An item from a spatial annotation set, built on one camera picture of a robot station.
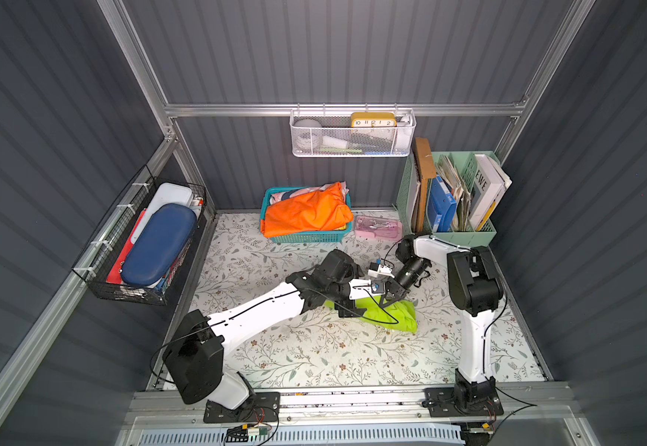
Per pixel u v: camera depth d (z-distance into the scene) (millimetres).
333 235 1045
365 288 661
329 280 607
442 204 973
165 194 777
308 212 1033
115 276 643
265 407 731
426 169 883
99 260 618
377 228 1146
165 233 681
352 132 895
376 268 871
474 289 575
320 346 846
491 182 935
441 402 728
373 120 868
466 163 1059
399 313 822
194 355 418
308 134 827
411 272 825
